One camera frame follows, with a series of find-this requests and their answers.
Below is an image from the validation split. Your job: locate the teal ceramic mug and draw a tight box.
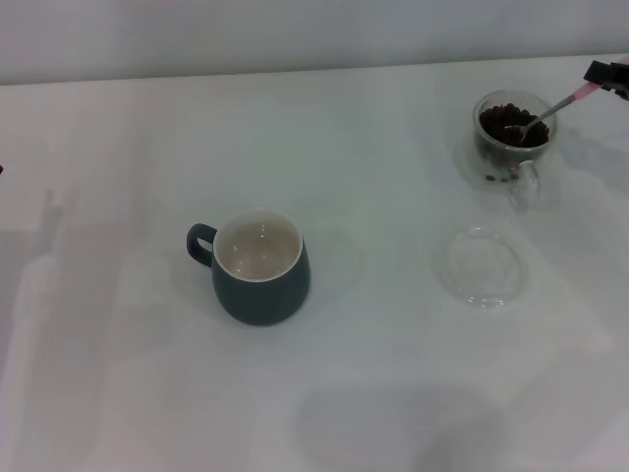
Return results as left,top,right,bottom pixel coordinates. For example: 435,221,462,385
185,209,312,327

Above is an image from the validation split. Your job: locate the clear empty glass saucer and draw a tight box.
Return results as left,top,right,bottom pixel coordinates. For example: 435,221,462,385
443,224,531,312

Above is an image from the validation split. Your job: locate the pile of coffee beans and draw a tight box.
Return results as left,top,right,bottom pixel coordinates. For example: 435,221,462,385
478,102,551,149

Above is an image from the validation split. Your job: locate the metal spoon with pink handle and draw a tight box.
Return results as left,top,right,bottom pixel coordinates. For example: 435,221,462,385
504,83,600,145

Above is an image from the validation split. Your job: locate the clear glass cup with handle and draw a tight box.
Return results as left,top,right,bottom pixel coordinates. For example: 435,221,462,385
472,89,559,213

